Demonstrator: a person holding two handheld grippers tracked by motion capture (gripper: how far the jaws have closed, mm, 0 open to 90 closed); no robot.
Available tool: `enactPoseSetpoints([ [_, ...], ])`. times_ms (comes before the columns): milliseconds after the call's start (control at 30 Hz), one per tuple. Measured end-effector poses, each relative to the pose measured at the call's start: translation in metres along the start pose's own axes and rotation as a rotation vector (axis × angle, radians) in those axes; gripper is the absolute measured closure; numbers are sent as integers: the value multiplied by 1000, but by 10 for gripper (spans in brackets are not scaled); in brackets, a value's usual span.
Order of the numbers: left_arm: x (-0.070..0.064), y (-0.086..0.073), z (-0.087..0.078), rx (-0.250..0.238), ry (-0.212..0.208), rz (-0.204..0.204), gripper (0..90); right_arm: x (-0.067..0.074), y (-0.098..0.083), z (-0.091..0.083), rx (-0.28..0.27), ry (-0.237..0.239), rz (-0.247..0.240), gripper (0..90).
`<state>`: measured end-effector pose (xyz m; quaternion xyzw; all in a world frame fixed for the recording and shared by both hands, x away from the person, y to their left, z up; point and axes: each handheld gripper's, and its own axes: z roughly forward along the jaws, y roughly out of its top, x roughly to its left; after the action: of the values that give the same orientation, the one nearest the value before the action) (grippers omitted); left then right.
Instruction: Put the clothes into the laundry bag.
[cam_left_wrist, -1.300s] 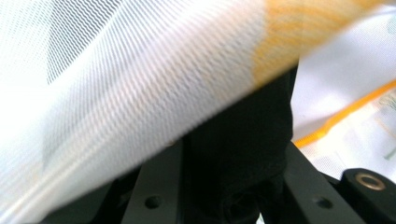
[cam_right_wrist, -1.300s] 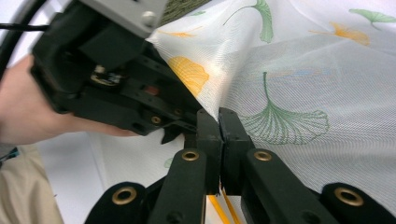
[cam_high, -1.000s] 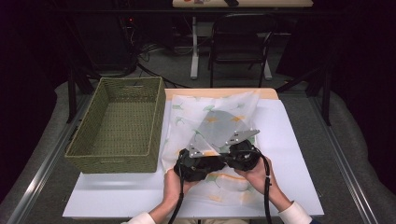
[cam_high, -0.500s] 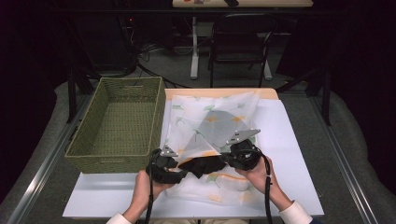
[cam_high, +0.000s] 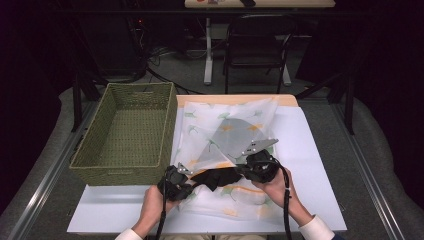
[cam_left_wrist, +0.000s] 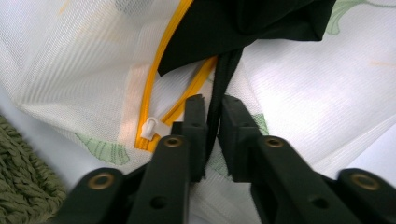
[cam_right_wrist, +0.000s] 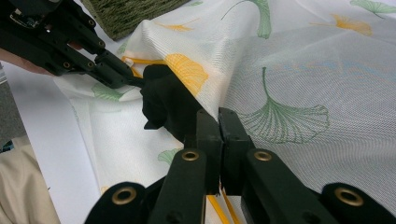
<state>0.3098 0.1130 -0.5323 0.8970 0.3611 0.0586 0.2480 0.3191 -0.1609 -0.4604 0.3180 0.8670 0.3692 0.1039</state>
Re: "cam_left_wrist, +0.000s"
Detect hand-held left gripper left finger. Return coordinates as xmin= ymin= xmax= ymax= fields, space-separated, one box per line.
xmin=126 ymin=94 xmax=209 ymax=224

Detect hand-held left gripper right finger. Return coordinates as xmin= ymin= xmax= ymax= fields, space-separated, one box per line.
xmin=217 ymin=94 xmax=362 ymax=224

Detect black cloth garment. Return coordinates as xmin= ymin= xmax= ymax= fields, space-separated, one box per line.
xmin=157 ymin=0 xmax=338 ymax=171

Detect green woven basket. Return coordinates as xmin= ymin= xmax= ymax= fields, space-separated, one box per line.
xmin=0 ymin=114 xmax=68 ymax=224

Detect white table cover sheet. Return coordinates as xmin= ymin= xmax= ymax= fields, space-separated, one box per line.
xmin=0 ymin=85 xmax=396 ymax=190

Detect white leaf-print mesh laundry bag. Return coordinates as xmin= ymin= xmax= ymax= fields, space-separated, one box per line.
xmin=0 ymin=0 xmax=396 ymax=224

